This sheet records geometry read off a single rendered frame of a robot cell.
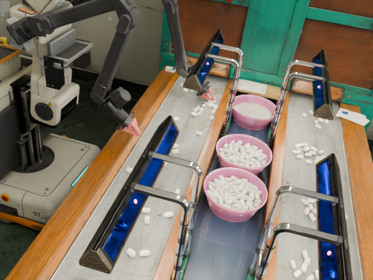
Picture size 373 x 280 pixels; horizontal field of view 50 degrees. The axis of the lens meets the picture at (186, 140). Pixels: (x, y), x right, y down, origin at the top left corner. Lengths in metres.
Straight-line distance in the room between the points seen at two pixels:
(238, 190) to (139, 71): 2.20
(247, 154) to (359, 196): 0.52
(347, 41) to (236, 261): 1.44
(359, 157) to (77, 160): 1.58
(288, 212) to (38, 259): 0.94
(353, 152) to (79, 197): 1.32
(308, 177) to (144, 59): 2.16
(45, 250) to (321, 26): 1.81
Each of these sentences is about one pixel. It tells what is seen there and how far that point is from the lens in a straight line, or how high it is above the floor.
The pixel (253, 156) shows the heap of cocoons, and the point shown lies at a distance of 1.91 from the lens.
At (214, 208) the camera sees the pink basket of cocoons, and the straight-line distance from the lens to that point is 1.62.
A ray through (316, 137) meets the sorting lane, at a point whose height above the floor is 0.74.
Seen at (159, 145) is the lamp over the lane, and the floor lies 1.10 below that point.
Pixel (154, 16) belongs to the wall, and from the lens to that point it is 3.46.
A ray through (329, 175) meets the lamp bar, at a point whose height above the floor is 1.10.
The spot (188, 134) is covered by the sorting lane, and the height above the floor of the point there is 0.74.
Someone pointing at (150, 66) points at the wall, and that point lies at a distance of 3.63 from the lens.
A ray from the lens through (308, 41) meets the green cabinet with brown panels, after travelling 2.43.
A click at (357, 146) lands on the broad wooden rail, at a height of 0.76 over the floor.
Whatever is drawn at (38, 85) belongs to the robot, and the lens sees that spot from 2.08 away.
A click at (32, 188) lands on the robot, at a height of 0.28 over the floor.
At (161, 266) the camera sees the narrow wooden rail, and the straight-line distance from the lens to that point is 1.35.
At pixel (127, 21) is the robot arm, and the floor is 1.34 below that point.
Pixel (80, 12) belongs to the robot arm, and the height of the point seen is 1.32.
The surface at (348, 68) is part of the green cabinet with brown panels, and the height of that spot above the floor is 0.97.
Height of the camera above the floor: 1.84
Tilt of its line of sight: 35 degrees down
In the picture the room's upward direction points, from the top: 8 degrees clockwise
